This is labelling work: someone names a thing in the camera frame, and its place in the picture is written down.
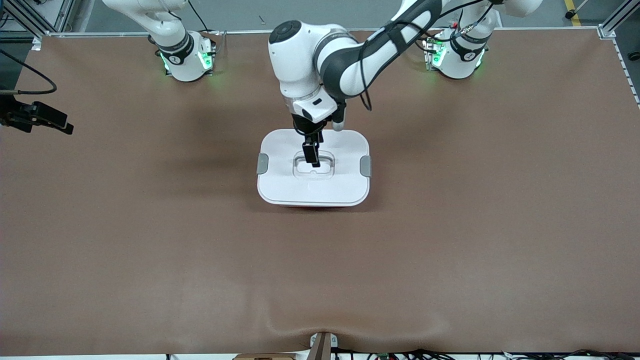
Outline black arm gripper cable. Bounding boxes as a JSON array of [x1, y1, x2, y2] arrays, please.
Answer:
[[359, 0, 501, 112], [0, 49, 58, 96]]

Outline white box lid grey latches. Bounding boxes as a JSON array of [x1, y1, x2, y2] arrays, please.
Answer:
[[257, 128, 372, 207]]

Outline black arm base cable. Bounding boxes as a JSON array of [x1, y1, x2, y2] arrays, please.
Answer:
[[415, 30, 437, 53], [186, 0, 211, 32]]

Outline black right arm gripper cable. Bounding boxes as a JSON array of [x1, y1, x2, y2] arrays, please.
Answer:
[[0, 49, 58, 96]]

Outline black left arm gripper cable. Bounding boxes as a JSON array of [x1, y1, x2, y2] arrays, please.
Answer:
[[359, 0, 501, 112]]

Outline pink translucent plastic box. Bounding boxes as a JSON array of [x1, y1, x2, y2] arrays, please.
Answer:
[[277, 201, 360, 209]]

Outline black right arm base cable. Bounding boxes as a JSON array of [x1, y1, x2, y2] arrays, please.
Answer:
[[186, 0, 211, 32]]

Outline black left arm base cable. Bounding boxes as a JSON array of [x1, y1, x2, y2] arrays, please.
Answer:
[[415, 30, 437, 53]]

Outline aluminium frame profile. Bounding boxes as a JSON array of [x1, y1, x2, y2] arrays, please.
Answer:
[[0, 0, 76, 51], [597, 0, 640, 38]]

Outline brown table mat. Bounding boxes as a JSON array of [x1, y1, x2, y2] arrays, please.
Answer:
[[0, 27, 640, 357]]

